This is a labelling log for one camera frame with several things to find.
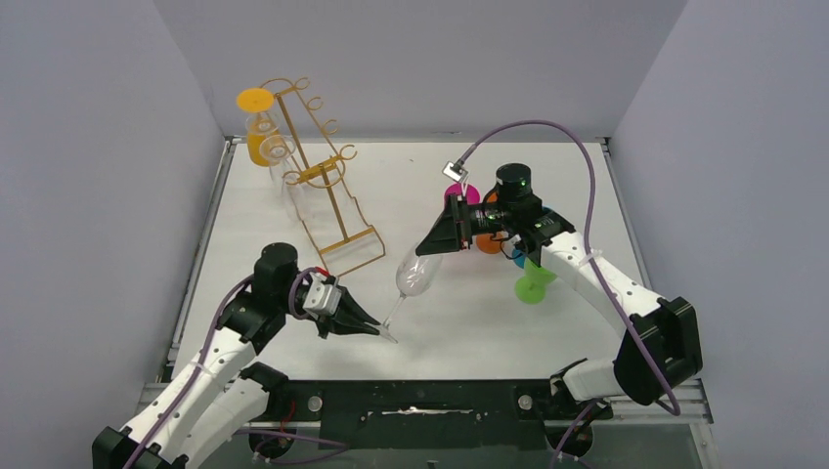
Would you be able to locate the orange plastic wine glass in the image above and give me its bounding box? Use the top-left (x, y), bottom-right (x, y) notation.
top-left (475, 189), bottom-right (509, 254)

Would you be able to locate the magenta plastic wine glass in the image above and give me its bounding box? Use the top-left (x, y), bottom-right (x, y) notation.
top-left (444, 183), bottom-right (481, 204)

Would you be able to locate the clear wine glass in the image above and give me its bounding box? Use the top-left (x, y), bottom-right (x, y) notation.
top-left (259, 133), bottom-right (308, 221)
top-left (245, 110), bottom-right (280, 137)
top-left (376, 245), bottom-right (444, 344)

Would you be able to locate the blue plastic wine glass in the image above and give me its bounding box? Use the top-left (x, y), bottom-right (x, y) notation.
top-left (507, 206), bottom-right (557, 269)

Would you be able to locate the green plastic wine glass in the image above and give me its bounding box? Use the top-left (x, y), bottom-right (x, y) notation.
top-left (514, 259), bottom-right (557, 305)

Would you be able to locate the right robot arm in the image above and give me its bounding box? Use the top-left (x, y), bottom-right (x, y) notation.
top-left (414, 163), bottom-right (703, 405)

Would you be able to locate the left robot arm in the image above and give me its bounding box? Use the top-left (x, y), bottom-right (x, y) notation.
top-left (92, 242), bottom-right (387, 468)

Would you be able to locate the yellow-orange plastic wine glass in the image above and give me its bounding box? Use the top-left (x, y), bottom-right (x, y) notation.
top-left (236, 87), bottom-right (279, 167)

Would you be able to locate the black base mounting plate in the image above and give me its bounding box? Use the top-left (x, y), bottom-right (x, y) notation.
top-left (240, 379), bottom-right (616, 466)

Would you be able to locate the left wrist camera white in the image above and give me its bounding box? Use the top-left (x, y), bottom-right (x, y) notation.
top-left (302, 272), bottom-right (342, 319)

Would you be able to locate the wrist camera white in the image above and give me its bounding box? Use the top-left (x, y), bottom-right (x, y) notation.
top-left (302, 272), bottom-right (342, 319)
top-left (442, 161), bottom-right (468, 185)

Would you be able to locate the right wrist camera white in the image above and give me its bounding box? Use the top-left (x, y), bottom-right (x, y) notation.
top-left (442, 161), bottom-right (468, 185)

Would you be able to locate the gold wire glass rack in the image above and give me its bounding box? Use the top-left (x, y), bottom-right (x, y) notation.
top-left (261, 77), bottom-right (386, 277)

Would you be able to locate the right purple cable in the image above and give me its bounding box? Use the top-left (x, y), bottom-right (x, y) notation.
top-left (456, 118), bottom-right (682, 469)

